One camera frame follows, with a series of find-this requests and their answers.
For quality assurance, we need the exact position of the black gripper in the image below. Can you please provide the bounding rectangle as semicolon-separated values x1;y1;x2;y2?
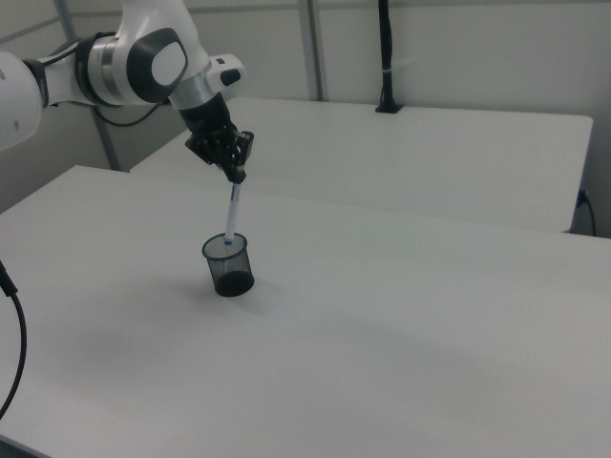
179;94;256;186

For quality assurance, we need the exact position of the blue and white marker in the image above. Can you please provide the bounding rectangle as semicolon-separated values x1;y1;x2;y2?
222;180;243;247

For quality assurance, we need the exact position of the black mesh pen cup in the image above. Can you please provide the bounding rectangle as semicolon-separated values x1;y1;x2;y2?
200;231;257;299

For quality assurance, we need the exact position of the white side table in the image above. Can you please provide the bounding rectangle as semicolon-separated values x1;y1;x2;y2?
129;97;595;235

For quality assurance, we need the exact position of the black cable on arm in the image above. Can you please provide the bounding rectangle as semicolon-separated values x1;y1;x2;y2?
93;101;161;128

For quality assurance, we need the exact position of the grey partition post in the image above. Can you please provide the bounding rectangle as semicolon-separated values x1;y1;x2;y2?
296;0;331;102

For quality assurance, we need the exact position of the black camera pole with clamp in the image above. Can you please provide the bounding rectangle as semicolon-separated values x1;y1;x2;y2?
374;0;405;115

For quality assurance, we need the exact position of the thick black hanging cable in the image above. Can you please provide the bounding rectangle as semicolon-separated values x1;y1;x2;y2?
0;257;28;419

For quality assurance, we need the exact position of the black wall cable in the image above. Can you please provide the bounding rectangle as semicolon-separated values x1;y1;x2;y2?
577;189;599;238

